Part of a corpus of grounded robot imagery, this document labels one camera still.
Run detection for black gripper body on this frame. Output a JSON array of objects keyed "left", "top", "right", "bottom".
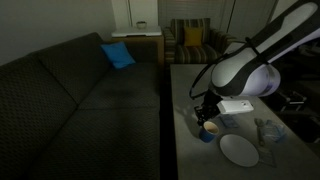
[{"left": 194, "top": 90, "right": 222, "bottom": 122}]

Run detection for blue mug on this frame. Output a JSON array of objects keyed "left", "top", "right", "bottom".
[{"left": 198, "top": 120, "right": 221, "bottom": 144}]

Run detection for white round plate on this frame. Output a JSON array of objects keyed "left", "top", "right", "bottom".
[{"left": 219, "top": 133, "right": 260, "bottom": 168}]

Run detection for small blue packet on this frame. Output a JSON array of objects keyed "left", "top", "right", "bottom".
[{"left": 219, "top": 114, "right": 240, "bottom": 129}]

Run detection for striped armchair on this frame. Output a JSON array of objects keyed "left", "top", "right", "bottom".
[{"left": 162, "top": 17, "right": 246, "bottom": 65}]

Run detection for clear plastic bag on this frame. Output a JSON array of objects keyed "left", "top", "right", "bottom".
[{"left": 258, "top": 119, "right": 289, "bottom": 143}]

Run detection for clear plastic sheet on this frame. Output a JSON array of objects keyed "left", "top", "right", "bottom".
[{"left": 258, "top": 145, "right": 278, "bottom": 168}]

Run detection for yellow throw pillow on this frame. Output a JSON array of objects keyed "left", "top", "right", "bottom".
[{"left": 183, "top": 26, "right": 204, "bottom": 47}]

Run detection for wooden side table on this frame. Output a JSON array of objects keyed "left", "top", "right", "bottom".
[{"left": 110, "top": 34, "right": 165, "bottom": 66}]

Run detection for white closet door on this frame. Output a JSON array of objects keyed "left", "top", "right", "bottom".
[{"left": 229, "top": 0, "right": 278, "bottom": 44}]

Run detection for grey window blinds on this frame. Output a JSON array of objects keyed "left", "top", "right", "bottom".
[{"left": 157, "top": 0, "right": 232, "bottom": 22}]

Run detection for white flat board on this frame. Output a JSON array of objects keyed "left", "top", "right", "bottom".
[{"left": 110, "top": 26, "right": 163, "bottom": 38}]

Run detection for blue throw pillow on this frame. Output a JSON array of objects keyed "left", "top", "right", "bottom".
[{"left": 99, "top": 40, "right": 137, "bottom": 70}]

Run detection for dark grey fabric sofa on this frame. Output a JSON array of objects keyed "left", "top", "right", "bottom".
[{"left": 0, "top": 31, "right": 162, "bottom": 180}]

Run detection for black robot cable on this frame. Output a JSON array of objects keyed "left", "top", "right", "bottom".
[{"left": 188, "top": 37, "right": 264, "bottom": 100}]

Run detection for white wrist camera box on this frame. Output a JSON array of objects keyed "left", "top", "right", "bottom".
[{"left": 216, "top": 99, "right": 255, "bottom": 116}]

